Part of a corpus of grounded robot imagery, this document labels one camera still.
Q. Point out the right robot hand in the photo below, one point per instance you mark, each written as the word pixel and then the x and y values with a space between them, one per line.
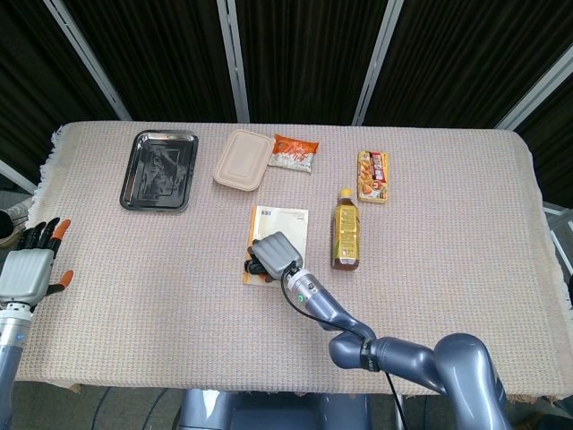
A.
pixel 277 253

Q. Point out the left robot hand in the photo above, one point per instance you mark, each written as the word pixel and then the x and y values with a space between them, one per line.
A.
pixel 24 277

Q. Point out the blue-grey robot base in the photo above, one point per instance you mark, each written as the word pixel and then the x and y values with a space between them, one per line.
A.
pixel 268 412

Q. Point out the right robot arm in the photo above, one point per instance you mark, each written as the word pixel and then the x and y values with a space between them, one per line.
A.
pixel 403 354

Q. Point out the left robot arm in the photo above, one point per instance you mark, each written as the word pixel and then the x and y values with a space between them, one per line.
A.
pixel 11 349

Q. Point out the yellow notebook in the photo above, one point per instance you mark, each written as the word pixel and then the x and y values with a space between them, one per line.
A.
pixel 286 221

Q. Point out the grey round object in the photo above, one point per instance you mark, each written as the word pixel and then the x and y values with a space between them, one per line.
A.
pixel 13 215

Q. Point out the amber tea bottle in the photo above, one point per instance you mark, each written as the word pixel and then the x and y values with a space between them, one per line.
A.
pixel 345 233

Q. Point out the beige lidded lunch box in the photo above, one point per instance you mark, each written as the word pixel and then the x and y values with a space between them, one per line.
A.
pixel 242 161

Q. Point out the orange white snack bag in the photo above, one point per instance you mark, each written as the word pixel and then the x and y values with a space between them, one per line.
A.
pixel 293 152

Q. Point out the yellow curry box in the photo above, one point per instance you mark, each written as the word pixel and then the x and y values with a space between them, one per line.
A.
pixel 372 177

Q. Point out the beige woven tablecloth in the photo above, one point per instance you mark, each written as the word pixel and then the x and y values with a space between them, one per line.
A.
pixel 156 291

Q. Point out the black metal tray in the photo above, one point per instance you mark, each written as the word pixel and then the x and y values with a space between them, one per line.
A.
pixel 156 172

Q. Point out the grey metal table leg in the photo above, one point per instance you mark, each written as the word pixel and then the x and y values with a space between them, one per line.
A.
pixel 401 414

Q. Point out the grey partition frame post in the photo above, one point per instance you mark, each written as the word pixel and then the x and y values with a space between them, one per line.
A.
pixel 376 67
pixel 89 62
pixel 15 175
pixel 537 89
pixel 233 62

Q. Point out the white metal frame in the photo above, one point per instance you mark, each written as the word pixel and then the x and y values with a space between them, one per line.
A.
pixel 557 224

